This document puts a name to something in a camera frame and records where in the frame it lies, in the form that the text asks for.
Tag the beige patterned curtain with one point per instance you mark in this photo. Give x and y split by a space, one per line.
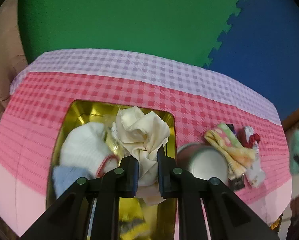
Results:
12 57

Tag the blue foam mat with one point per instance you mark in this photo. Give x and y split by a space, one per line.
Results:
261 51

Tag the yellow soft cloth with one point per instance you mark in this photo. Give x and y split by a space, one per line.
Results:
132 223

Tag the green foam mat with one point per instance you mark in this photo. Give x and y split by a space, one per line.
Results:
187 31

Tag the light blue fluffy cloth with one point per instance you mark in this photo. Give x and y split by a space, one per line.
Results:
64 176

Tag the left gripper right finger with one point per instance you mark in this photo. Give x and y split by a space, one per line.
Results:
174 182

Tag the yellow green patterned cloth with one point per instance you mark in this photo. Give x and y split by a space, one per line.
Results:
238 158

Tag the teal fluffy scrunchie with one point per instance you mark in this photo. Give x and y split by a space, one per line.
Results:
294 151

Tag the orange foam mat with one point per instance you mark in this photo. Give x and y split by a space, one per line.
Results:
290 120

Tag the pink checkered tablecloth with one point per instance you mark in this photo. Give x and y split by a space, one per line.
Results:
37 99

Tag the clear plastic item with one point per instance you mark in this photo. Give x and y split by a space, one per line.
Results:
113 142

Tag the cream satin cloth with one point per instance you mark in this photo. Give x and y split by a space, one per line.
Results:
142 135

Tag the white knitted cap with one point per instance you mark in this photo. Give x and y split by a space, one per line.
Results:
85 147

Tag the steel bowl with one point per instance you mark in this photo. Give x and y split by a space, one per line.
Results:
203 161

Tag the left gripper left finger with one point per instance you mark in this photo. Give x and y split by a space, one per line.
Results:
121 182

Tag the gold metal tray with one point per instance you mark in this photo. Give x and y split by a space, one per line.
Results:
161 216

